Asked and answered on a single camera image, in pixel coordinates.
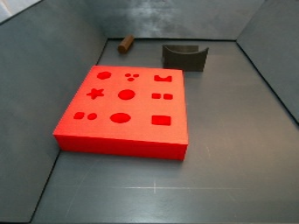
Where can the brown hexagon peg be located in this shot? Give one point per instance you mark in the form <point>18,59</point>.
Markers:
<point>126,44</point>

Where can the red shape sorter block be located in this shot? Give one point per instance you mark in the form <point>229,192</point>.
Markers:
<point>127,112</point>

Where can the dark curved holder stand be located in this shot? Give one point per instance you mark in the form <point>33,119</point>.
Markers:
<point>185,57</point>

